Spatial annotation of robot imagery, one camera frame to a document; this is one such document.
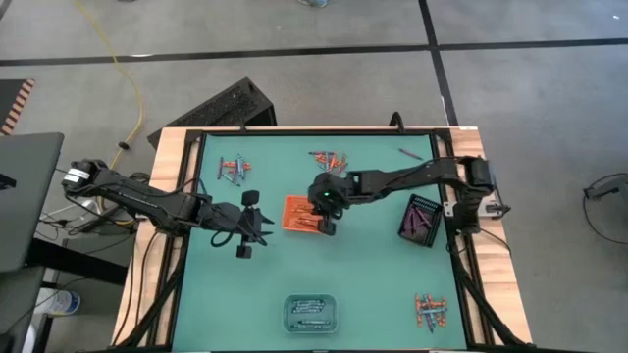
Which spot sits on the black plastic basket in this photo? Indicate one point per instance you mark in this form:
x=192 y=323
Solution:
x=434 y=230

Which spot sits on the grey-green plastic tray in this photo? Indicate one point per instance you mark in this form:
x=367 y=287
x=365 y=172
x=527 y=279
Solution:
x=331 y=309

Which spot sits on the orange plastic basket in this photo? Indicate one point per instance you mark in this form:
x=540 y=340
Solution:
x=294 y=220

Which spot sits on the small black desk object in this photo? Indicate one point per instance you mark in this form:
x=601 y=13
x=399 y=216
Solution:
x=6 y=181

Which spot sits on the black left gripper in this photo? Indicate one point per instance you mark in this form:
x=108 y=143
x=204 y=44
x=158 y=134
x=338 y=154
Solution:
x=230 y=220

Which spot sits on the black desk frame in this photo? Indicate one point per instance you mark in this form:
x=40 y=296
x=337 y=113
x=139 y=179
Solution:
x=73 y=262

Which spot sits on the grey desk panel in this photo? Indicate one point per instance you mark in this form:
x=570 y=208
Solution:
x=17 y=309
x=24 y=196

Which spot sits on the purple crayon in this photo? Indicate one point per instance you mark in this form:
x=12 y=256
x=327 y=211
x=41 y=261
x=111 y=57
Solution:
x=410 y=154
x=411 y=221
x=429 y=323
x=423 y=218
x=220 y=168
x=316 y=153

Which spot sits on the black metal table frame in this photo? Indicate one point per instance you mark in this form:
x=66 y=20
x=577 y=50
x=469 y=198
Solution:
x=270 y=131

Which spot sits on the black perforated metal case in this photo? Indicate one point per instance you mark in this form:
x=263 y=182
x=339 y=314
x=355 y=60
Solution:
x=221 y=105

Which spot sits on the green table mat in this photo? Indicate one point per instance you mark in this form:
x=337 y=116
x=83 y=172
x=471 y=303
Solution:
x=373 y=274

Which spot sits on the black mat orange stripes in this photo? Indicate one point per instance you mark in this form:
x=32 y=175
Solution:
x=12 y=105

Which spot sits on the white bottle blue label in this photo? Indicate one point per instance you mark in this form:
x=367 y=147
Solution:
x=59 y=302

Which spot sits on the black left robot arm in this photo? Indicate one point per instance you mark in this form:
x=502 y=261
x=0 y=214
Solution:
x=147 y=201

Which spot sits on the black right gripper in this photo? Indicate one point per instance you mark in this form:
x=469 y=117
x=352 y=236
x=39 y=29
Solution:
x=333 y=186

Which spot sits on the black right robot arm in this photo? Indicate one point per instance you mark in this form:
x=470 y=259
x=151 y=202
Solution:
x=417 y=174

